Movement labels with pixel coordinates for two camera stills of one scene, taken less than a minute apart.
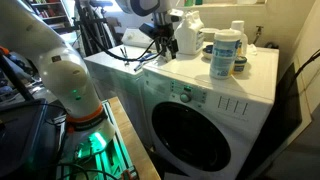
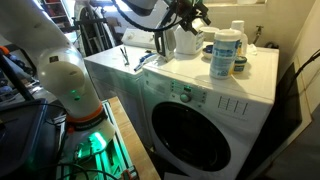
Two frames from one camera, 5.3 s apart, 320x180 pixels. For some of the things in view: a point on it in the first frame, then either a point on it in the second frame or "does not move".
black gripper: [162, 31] to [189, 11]
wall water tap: [258, 33] does not move
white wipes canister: [224, 53] does not move
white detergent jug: [188, 38] does not move
